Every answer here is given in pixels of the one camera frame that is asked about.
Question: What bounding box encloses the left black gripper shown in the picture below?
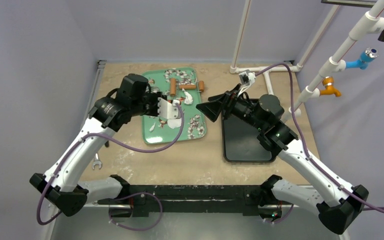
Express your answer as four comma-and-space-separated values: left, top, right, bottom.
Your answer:
130, 91, 167, 117

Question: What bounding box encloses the wooden rolling pin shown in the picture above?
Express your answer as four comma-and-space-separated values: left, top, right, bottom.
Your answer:
169, 78, 205, 97

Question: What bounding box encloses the white dough scrap lump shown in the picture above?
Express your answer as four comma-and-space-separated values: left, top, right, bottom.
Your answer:
183, 91, 194, 105

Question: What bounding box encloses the green floral tray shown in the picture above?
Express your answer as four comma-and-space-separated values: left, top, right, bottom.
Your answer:
141, 67, 207, 145

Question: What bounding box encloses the black baking tray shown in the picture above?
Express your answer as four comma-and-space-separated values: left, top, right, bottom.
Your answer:
221, 115, 274, 164

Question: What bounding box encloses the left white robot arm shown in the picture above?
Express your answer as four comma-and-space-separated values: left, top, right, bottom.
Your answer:
29, 73, 168, 217

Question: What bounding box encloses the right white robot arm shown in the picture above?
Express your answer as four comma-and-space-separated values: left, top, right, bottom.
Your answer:
196, 86, 369, 235

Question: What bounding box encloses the small white dough strip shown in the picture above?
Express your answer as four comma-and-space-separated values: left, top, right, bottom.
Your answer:
149, 122, 156, 132

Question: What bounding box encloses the silver open-end wrench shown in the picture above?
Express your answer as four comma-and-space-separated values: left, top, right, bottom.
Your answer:
92, 153, 103, 171

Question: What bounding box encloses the orange faucet tap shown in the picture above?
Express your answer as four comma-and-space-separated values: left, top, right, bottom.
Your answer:
320, 76, 342, 97

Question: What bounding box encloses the blue faucet tap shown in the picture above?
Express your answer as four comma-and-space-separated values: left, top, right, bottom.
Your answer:
345, 47, 379, 70

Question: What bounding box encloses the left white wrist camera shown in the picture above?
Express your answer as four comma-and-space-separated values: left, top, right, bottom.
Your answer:
157, 97, 181, 120

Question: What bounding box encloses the aluminium frame rail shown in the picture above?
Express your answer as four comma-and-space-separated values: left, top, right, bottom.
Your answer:
47, 59, 107, 240

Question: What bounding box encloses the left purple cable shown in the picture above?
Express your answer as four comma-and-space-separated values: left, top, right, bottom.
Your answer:
36, 102, 185, 232

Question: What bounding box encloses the purple cable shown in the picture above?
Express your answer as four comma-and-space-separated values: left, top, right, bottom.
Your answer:
36, 102, 185, 232
254, 62, 384, 225

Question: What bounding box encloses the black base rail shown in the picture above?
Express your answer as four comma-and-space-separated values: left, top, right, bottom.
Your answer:
97, 183, 294, 221

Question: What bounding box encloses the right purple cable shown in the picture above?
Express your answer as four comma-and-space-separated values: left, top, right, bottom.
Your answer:
254, 62, 384, 225

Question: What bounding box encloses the white pvc pipe frame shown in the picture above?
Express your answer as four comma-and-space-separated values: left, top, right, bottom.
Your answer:
229, 0, 384, 123

